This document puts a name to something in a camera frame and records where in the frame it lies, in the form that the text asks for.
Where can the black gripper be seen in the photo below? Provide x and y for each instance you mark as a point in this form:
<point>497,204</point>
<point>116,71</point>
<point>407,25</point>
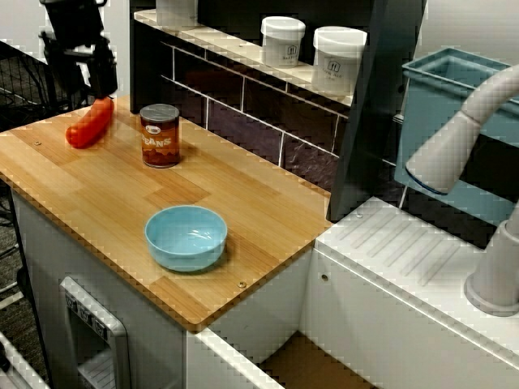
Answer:
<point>81,42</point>

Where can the orange toy sausage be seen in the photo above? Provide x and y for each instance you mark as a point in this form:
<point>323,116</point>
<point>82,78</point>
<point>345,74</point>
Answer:
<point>87,127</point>

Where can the brown beans can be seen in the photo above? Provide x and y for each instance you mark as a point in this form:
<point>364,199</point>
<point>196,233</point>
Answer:
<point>160,142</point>

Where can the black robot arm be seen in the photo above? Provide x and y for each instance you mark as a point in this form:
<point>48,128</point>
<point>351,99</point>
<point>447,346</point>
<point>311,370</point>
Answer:
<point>73,18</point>

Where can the plain white container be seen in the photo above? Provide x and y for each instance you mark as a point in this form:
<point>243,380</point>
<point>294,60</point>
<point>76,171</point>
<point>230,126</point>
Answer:
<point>176,14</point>

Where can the cream shelf ledge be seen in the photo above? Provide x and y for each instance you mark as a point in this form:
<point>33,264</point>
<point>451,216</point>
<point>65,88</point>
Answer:
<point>227,42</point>

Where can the dark tiled backsplash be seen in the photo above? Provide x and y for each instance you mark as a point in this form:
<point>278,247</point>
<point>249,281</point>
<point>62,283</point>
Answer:
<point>259,129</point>

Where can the small white lidded jar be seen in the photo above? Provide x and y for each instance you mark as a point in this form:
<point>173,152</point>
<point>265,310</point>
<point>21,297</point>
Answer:
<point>283,40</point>

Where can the light blue bowl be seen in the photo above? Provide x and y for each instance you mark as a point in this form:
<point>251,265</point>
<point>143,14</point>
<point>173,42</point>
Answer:
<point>182,259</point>

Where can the large white lidded jar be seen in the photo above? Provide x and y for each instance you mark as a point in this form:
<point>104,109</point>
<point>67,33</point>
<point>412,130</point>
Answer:
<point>338,61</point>

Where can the dark grey upright panel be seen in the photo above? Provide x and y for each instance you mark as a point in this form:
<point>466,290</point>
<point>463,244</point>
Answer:
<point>373,121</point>

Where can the teal plastic bin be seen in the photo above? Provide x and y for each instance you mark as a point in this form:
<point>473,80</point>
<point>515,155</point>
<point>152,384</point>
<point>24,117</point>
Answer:
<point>430,101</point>

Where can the grey toy faucet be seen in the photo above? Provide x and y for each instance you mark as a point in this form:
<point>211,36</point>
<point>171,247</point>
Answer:
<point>442,158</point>

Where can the white toy kitchen cabinet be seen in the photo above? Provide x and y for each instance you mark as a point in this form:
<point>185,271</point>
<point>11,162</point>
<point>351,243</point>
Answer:
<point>405,259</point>

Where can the white metal frame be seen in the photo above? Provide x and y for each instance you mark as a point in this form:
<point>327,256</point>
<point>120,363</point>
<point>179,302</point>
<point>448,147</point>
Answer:
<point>16,368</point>

